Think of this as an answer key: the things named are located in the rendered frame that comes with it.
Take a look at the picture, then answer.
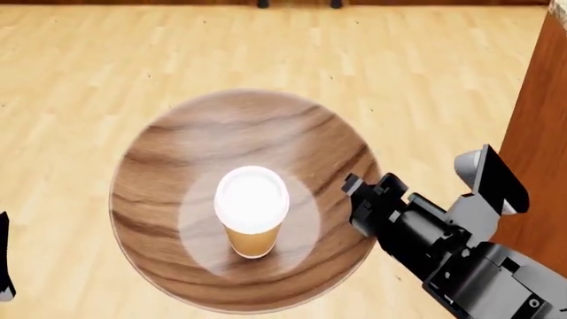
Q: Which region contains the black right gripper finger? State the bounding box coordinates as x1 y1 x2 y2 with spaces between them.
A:
374 171 409 202
341 173 369 199

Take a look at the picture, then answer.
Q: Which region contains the round wooden table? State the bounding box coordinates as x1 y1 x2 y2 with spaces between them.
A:
108 88 384 315

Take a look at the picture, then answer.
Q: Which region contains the brown wooden counter cabinet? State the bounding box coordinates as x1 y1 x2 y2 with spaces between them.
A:
489 12 567 255

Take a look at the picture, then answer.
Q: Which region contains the orange cup with white lid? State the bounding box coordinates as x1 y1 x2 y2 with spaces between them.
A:
213 165 291 260

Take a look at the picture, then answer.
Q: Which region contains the speckled stone countertop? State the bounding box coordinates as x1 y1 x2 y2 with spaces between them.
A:
547 0 567 21

